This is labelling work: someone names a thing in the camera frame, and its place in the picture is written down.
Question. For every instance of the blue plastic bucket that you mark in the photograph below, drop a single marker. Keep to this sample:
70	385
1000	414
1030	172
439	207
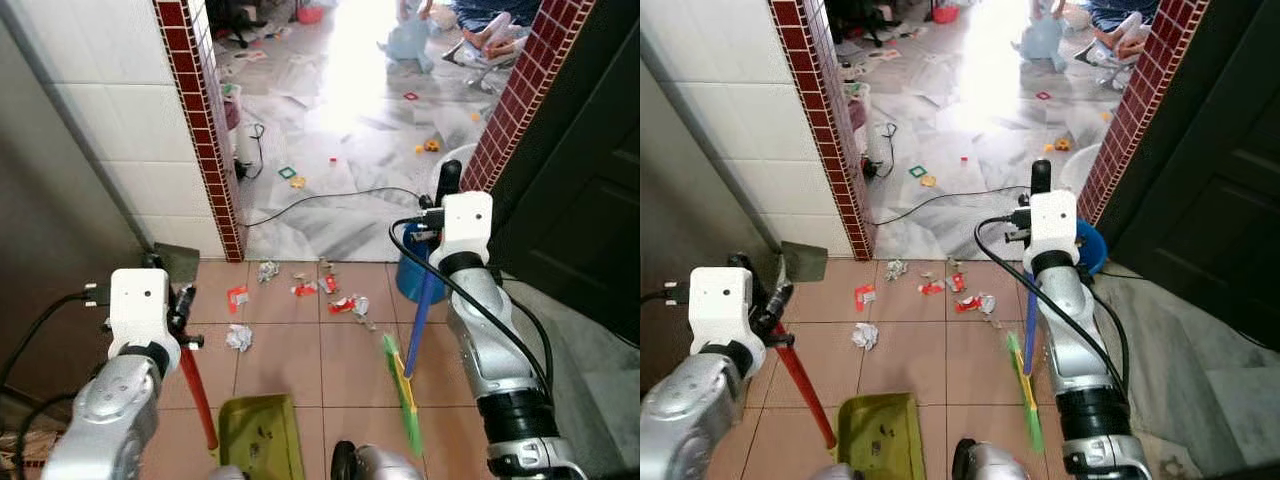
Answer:
1092	250
410	285

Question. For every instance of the grey robot right leg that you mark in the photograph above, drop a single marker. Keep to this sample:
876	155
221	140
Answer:
380	465
995	463

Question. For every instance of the light blue plastic bag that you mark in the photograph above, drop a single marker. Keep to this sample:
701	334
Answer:
1040	45
410	45

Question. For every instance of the grey flat plate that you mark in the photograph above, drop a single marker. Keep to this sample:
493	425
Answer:
180	265
805	262

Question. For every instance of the seated person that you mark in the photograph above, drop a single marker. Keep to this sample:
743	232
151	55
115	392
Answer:
490	30
1120	30

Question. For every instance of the black office chair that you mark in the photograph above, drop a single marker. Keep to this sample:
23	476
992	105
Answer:
862	20
235	20

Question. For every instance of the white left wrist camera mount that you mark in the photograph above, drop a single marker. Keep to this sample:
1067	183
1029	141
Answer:
725	305
140	305

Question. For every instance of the grey crumpled foil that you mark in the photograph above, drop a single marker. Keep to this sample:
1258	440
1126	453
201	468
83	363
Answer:
268	271
896	270

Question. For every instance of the dark wooden door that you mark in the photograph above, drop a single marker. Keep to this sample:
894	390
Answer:
1220	200
590	200

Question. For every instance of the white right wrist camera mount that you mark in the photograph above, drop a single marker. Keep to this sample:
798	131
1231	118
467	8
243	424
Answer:
467	225
1055	225

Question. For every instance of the red plastic basin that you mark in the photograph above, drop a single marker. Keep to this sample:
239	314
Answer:
945	14
311	14

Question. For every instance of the white crumpled paper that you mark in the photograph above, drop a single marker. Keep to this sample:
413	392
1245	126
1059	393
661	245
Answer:
866	336
239	338

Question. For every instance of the red white snack wrapper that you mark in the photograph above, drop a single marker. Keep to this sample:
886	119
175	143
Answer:
348	306
975	304

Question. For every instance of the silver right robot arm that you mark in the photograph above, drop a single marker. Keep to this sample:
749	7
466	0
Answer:
1075	340
490	340

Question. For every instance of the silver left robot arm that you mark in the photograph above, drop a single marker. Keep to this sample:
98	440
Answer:
110	410
690	410

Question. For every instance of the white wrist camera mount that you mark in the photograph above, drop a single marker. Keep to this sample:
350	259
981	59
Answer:
725	305
467	225
1055	225
140	305

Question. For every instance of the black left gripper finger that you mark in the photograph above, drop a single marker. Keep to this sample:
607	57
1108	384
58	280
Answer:
155	260
184	300
745	264
782	302

